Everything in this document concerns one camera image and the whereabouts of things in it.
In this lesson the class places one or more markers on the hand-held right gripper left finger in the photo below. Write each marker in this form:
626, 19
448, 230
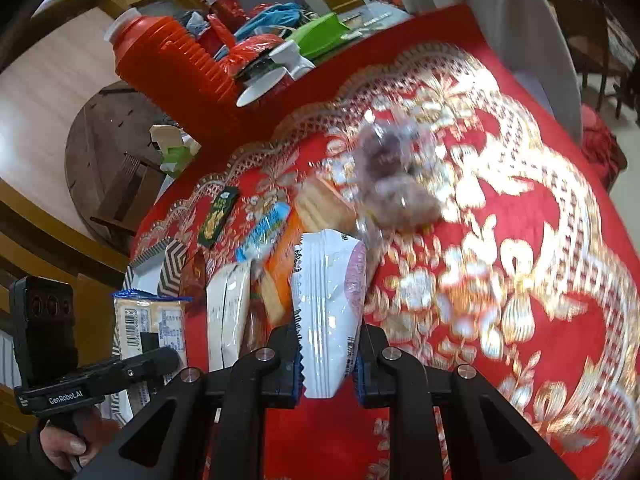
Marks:
298, 376

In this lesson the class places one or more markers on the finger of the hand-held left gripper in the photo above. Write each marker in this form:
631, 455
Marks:
150, 364

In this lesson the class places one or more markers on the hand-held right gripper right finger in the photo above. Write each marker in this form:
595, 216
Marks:
356, 385

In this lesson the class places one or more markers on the yellow cracker packet blue edge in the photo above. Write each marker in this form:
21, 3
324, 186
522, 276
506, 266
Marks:
130, 320

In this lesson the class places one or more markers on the cream white snack packet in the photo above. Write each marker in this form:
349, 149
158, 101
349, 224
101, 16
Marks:
227, 310

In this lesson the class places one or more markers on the brown snack packet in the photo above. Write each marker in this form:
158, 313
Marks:
194, 275

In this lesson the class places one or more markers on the striped cardboard box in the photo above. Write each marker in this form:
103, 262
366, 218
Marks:
172, 265

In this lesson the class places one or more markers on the orange cracker packet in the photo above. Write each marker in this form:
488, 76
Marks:
280, 270

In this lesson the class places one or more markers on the blue snack packet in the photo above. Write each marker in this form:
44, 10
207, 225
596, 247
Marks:
262, 232

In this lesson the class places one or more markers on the clear bag of purple snacks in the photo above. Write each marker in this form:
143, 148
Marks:
395, 185

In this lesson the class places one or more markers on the person's left hand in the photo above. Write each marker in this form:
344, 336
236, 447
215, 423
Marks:
65, 442

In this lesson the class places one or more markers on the yellow wooden chair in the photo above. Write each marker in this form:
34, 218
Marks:
50, 230

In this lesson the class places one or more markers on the dark green snack packet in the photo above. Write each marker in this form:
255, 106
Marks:
218, 215

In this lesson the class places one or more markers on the dark wooden chair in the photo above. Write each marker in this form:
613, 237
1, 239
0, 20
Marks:
125, 195
585, 20

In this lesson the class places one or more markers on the clear tan snack bag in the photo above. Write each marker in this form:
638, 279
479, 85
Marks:
320, 205

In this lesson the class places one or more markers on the red gold patterned tablecloth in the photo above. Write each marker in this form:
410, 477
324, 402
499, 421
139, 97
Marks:
525, 285

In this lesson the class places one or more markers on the round wooden stool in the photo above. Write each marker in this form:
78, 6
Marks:
95, 135

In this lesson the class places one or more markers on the green tissue pack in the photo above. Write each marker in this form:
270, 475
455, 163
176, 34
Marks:
170, 152

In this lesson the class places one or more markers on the red thermos jug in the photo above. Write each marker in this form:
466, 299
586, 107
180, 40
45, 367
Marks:
165, 60

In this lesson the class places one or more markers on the red plastic bag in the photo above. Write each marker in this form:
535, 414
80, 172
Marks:
250, 52

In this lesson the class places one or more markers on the green plastic bag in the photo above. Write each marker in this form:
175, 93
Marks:
320, 35

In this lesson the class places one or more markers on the blue plastic bag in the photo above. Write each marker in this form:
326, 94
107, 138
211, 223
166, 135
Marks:
270, 17

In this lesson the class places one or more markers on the grey upholstered chair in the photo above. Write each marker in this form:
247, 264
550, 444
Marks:
500, 20

